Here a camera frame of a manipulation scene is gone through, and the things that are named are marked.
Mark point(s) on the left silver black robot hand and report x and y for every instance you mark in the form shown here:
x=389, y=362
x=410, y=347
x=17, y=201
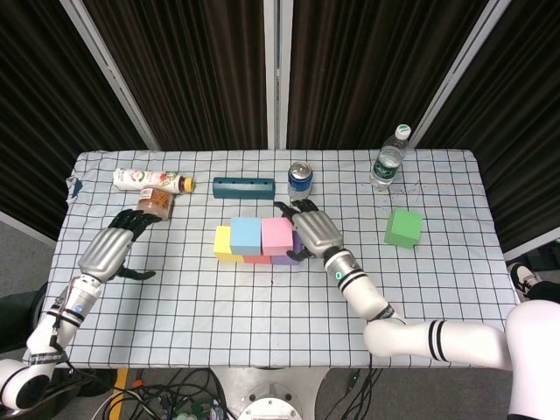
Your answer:
x=105, y=254

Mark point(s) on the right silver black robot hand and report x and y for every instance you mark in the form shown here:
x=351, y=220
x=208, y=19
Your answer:
x=317, y=232

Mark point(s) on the pink foam cube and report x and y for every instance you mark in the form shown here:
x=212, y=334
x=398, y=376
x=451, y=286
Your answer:
x=276, y=236

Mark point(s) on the purple foam cube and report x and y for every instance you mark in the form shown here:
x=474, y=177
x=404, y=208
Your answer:
x=280, y=260

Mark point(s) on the red foam cube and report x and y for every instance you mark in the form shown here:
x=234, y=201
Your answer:
x=258, y=259

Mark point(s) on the light blue foam cube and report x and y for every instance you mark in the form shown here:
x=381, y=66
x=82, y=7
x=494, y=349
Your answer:
x=246, y=234

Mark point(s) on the green foam cube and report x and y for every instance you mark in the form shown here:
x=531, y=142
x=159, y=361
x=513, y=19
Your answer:
x=403, y=227

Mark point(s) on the yellow foam cube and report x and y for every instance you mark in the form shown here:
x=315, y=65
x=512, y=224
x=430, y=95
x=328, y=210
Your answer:
x=222, y=242

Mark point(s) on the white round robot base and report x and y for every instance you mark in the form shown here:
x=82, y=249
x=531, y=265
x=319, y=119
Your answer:
x=268, y=407

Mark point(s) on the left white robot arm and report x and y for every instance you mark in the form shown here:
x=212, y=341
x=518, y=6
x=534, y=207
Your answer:
x=52, y=328

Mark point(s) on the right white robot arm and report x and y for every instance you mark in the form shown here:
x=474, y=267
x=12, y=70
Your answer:
x=415, y=339

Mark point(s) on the blue silver soda can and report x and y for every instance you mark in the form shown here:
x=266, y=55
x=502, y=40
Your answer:
x=300, y=181

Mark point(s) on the clear jar of brown snacks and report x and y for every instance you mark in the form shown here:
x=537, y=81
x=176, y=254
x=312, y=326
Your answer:
x=154, y=205

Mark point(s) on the dark teal fabric patch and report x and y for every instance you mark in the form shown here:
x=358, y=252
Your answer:
x=77, y=187

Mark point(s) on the white yellow-capped drink bottle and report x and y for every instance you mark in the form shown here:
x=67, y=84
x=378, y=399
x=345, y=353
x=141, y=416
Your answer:
x=140, y=179

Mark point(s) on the dark teal block with holes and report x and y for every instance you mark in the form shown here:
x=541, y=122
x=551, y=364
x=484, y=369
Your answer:
x=242, y=190

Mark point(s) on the clear green-label water bottle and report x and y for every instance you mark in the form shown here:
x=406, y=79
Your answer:
x=387, y=164

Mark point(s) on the black chair seat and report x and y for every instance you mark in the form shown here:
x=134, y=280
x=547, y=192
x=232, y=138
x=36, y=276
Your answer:
x=17, y=315

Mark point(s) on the white black-grid tablecloth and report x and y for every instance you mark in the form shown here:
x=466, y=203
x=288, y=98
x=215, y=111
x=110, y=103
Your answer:
x=219, y=315

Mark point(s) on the small orange floor item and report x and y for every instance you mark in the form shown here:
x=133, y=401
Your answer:
x=137, y=382

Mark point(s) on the yellow floor tape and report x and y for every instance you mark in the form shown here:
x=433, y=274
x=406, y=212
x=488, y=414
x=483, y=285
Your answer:
x=120, y=387

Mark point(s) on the dark brown pleated curtain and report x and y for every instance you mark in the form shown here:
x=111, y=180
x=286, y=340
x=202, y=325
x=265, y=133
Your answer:
x=363, y=65
x=525, y=131
x=188, y=70
x=44, y=109

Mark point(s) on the green circuit board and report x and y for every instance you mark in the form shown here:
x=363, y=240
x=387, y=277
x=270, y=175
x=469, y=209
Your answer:
x=202, y=407

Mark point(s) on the black white sneaker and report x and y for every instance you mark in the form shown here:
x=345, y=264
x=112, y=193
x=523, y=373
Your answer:
x=521, y=275

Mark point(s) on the person's black trouser leg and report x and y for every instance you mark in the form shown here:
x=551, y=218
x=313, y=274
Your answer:
x=547, y=289

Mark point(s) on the grey metal partition rail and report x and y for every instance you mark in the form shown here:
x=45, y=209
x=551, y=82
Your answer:
x=26, y=227
x=536, y=247

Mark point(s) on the grey metal partition post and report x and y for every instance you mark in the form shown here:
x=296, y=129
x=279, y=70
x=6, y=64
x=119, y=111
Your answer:
x=459, y=74
x=277, y=74
x=109, y=70

